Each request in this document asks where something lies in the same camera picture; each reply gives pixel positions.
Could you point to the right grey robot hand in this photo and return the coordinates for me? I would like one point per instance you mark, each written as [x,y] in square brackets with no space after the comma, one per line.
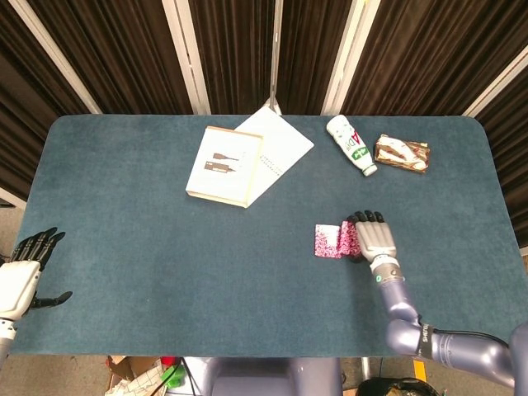
[377,239]

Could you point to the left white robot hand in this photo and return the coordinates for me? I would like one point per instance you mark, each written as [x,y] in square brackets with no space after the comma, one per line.
[18,284]

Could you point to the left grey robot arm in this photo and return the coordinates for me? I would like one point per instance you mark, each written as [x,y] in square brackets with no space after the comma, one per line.
[6,338]

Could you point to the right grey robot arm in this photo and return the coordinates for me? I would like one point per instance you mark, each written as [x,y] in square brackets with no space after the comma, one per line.
[398,301]

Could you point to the brown white snack package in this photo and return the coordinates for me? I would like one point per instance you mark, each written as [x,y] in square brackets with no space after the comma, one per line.
[402,153]

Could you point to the white plastic drink bottle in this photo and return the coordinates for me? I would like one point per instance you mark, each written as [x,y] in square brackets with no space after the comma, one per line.
[350,144]

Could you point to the white spiral notebook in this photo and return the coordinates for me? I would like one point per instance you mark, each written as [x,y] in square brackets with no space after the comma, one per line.
[284,144]

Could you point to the brown cardboard box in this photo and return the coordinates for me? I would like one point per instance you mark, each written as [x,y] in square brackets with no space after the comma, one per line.
[132,375]

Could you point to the blue felt table cover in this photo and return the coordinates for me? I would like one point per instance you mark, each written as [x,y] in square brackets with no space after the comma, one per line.
[165,268]

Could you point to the black bag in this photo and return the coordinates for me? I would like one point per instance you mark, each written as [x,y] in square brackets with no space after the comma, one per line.
[396,385]

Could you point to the dark brown curtain panel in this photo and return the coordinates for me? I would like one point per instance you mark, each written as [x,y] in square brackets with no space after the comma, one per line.
[239,49]
[24,103]
[433,53]
[511,156]
[313,49]
[123,53]

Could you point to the small red object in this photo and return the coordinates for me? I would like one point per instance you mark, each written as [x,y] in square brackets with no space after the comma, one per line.
[168,361]

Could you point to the white book slipcase box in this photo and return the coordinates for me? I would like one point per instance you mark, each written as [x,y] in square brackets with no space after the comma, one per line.
[224,165]

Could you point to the grey robot torso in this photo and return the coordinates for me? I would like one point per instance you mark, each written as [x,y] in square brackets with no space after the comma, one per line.
[272,377]

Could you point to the green plastic object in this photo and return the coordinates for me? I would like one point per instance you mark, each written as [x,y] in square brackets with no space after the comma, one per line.
[173,375]

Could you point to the thin grey metal pole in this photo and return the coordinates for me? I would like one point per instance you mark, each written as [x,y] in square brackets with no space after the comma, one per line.
[274,53]

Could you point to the white partition post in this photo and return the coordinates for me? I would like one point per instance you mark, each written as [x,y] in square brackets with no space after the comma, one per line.
[187,53]
[53,53]
[350,53]
[495,86]

